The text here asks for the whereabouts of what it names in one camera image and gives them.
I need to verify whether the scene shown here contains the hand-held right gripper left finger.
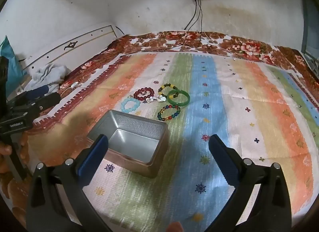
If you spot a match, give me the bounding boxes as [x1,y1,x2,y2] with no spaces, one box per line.
[26,134,112,232]

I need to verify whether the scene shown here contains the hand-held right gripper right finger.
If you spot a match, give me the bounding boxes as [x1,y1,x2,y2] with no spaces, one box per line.
[208,134,292,232]

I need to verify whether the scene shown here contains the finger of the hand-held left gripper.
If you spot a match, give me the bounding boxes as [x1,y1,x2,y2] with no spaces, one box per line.
[15,85,49,103]
[12,92,61,121]

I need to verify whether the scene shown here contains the light blue bead bracelet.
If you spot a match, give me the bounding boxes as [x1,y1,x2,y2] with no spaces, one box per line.
[121,97,138,113]

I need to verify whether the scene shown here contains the green jade bangle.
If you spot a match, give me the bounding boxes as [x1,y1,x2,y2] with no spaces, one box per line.
[166,89,190,107]

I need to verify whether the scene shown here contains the dark red bead bracelet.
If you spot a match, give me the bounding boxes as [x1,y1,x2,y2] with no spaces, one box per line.
[133,87,154,101]

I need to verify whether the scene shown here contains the multicolour glass bead bracelet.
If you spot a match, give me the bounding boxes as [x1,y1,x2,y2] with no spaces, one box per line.
[157,105,181,121]

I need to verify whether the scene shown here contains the person's left hand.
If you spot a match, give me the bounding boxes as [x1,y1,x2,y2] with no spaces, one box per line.
[0,132,30,174]

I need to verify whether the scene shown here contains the person's right hand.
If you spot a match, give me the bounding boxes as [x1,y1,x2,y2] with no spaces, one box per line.
[167,221,184,232]

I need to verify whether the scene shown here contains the grey crumpled cloth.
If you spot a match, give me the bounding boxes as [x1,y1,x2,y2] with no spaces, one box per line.
[25,64,69,93]

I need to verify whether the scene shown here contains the teal bag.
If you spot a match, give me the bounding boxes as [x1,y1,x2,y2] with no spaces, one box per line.
[0,35,28,98]

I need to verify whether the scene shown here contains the striped pastel blanket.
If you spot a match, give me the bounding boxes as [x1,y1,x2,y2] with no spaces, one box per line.
[27,51,315,232]

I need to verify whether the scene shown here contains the white headboard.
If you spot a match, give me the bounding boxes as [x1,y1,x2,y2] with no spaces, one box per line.
[21,24,117,73]

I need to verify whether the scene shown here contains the striped Christmas tablecloth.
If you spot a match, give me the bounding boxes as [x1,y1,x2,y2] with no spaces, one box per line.
[0,31,319,227]

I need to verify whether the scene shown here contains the yellow and dark bead bracelet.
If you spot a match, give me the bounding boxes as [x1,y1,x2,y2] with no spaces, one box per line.
[158,83,178,96]

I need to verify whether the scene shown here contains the metal wire rack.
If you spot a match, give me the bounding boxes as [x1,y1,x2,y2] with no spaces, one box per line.
[308,57,319,76]

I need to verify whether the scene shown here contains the black power cable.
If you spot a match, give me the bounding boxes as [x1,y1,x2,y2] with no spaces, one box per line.
[184,0,198,45]
[159,0,203,51]

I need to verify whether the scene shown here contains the grey window frame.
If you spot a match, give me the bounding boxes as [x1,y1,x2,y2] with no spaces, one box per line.
[300,0,319,60]

